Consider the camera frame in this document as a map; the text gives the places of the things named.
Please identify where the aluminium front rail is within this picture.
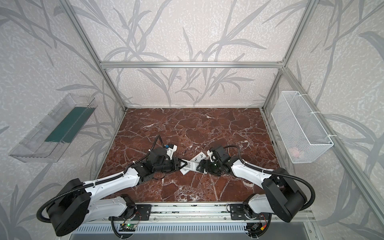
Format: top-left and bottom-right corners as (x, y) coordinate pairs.
(62, 201), (316, 224)

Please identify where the aluminium cage frame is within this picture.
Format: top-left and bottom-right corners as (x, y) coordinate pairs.
(60, 1), (384, 224)

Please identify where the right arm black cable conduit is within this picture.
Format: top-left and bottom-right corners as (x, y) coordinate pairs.
(223, 144), (316, 211)

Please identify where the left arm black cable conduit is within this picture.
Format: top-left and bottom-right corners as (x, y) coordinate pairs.
(35, 172), (125, 224)

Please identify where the green circuit board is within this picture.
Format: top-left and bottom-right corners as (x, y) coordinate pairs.
(119, 224), (138, 233)

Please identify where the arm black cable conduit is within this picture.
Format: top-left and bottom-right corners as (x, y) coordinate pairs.
(223, 144), (316, 211)
(35, 172), (125, 224)

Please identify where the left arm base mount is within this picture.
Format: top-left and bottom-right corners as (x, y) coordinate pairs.
(109, 204), (152, 221)

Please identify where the pink item in basket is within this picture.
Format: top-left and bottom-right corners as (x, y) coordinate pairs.
(288, 147), (302, 159)

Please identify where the white wire mesh basket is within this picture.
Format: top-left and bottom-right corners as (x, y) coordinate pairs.
(272, 91), (334, 164)

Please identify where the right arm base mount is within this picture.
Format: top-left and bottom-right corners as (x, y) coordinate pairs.
(226, 204), (256, 221)

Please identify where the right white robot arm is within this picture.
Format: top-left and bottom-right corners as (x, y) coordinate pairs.
(191, 157), (315, 223)

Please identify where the plain white remote control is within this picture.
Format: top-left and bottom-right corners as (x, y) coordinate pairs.
(190, 152), (207, 164)

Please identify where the clear plastic wall tray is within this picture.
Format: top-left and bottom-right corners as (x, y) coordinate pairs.
(9, 94), (98, 163)

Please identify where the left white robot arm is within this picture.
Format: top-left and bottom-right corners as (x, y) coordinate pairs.
(42, 158), (188, 237)

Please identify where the white remote with coloured buttons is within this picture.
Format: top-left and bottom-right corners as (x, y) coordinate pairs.
(185, 161), (198, 172)

